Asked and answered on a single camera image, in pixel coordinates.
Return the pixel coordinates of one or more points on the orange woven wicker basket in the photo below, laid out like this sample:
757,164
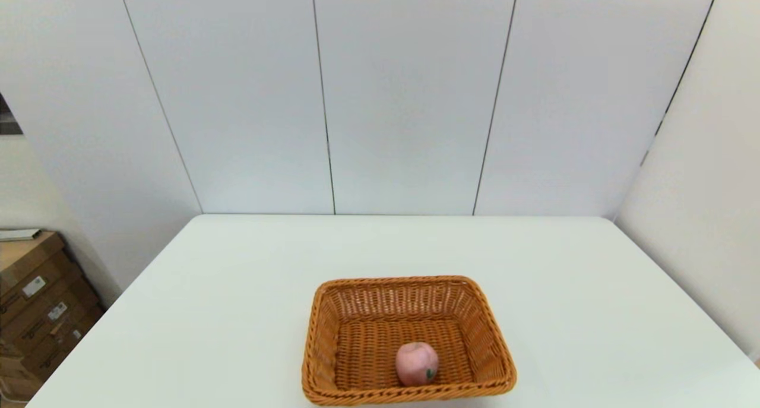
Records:
368,337

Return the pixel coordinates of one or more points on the pink toy peach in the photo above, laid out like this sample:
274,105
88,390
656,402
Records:
415,363

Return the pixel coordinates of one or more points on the brown cardboard box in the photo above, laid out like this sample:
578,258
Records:
41,322
15,387
24,259
53,351

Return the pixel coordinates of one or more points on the white flat board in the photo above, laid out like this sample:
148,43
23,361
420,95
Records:
18,234

